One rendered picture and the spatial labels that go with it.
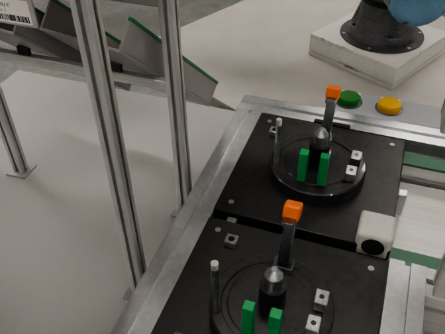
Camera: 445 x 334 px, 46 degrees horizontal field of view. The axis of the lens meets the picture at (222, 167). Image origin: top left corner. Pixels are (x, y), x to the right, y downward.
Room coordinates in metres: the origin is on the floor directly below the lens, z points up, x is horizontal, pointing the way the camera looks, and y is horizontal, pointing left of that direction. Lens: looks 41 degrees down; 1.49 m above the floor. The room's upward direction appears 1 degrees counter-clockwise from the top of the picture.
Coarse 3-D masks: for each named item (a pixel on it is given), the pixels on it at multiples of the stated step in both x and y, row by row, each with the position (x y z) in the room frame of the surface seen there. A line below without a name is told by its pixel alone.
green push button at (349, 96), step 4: (340, 92) 0.79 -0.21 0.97; (344, 92) 0.79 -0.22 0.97; (348, 92) 0.79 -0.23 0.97; (352, 92) 0.79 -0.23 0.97; (356, 92) 0.79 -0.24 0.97; (340, 96) 0.78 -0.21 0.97; (344, 96) 0.78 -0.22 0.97; (348, 96) 0.78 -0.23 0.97; (352, 96) 0.77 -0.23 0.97; (356, 96) 0.77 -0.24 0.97; (360, 96) 0.78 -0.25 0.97; (340, 100) 0.77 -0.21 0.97; (344, 100) 0.76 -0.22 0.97; (348, 100) 0.76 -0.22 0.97; (352, 100) 0.76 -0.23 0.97; (356, 100) 0.76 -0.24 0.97; (340, 104) 0.77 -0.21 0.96; (344, 104) 0.76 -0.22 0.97; (348, 104) 0.76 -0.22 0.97; (352, 104) 0.76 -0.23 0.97; (356, 104) 0.76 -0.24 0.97
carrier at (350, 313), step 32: (224, 224) 0.48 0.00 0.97; (192, 256) 0.42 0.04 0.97; (224, 256) 0.42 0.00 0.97; (256, 256) 0.41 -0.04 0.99; (320, 256) 0.42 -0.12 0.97; (352, 256) 0.42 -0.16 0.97; (192, 288) 0.38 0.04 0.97; (224, 288) 0.36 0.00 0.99; (256, 288) 0.36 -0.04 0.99; (288, 288) 0.36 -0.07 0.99; (320, 288) 0.36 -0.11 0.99; (352, 288) 0.37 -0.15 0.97; (384, 288) 0.37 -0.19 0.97; (160, 320) 0.33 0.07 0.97; (192, 320) 0.33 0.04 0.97; (224, 320) 0.32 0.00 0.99; (256, 320) 0.32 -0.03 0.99; (288, 320) 0.32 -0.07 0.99; (320, 320) 0.31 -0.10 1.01; (352, 320) 0.33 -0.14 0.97
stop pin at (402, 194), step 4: (400, 192) 0.54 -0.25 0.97; (404, 192) 0.54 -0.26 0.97; (400, 196) 0.53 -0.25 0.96; (404, 196) 0.53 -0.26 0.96; (400, 200) 0.53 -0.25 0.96; (404, 200) 0.53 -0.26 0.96; (400, 204) 0.53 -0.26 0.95; (404, 204) 0.53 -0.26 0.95; (400, 208) 0.53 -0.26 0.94; (396, 212) 0.53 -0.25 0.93; (400, 212) 0.53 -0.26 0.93
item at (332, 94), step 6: (330, 90) 0.64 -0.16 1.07; (336, 90) 0.64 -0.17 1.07; (330, 96) 0.64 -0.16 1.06; (336, 96) 0.64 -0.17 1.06; (330, 102) 0.62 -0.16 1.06; (330, 108) 0.64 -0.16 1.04; (324, 114) 0.64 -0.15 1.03; (330, 114) 0.63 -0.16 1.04; (324, 120) 0.63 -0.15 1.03; (330, 120) 0.63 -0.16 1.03; (324, 126) 0.63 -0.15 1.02; (330, 126) 0.63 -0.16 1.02; (330, 132) 0.63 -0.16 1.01
